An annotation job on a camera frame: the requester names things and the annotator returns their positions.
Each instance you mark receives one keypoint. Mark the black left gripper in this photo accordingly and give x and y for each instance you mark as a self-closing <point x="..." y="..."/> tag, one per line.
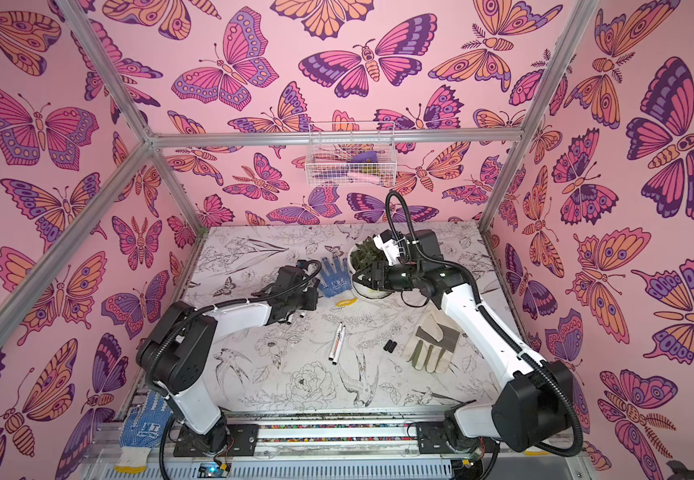
<point x="313" y="298"/>

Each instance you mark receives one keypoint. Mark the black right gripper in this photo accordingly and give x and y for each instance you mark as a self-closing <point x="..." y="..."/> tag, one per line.
<point x="380" y="264"/>

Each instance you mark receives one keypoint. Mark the white marker pen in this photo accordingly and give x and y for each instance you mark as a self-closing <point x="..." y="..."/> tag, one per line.
<point x="336" y="342"/>
<point x="336" y="360"/>

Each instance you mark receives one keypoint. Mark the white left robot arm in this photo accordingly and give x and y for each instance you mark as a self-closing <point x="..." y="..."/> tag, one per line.
<point x="175" y="355"/>

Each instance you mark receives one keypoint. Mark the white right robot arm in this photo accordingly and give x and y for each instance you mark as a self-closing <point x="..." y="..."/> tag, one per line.
<point x="534" y="406"/>

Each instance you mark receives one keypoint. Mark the white potted green plant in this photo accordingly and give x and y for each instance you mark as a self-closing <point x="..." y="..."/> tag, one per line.
<point x="362" y="257"/>

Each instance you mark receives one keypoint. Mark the blue dotted knit glove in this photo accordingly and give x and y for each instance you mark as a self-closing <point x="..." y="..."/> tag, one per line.
<point x="335" y="278"/>

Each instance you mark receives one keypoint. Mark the beige leather work glove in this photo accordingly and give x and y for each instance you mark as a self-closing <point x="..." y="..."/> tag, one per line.
<point x="433" y="342"/>

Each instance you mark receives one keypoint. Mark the blue dotted glove at base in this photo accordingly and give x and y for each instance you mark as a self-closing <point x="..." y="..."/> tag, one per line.
<point x="142" y="432"/>

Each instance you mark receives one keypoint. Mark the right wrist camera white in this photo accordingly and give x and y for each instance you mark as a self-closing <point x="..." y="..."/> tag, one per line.
<point x="394" y="249"/>

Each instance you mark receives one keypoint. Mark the white wire wall basket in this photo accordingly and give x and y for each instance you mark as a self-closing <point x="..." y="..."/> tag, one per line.
<point x="339" y="164"/>

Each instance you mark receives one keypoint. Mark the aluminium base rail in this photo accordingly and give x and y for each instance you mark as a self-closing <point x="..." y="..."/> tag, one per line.
<point x="368" y="447"/>

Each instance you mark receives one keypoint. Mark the aluminium frame horizontal bar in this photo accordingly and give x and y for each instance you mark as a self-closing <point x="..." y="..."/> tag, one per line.
<point x="367" y="136"/>

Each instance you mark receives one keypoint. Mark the aluminium frame post left rear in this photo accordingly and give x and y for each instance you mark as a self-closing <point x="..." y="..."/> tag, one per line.
<point x="80" y="25"/>

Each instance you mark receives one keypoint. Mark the aluminium frame post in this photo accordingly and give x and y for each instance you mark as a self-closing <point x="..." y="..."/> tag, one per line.
<point x="565" y="48"/>
<point x="80" y="25"/>

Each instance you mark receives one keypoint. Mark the aluminium frame post right rear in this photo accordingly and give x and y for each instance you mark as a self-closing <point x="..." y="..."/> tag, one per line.
<point x="565" y="48"/>

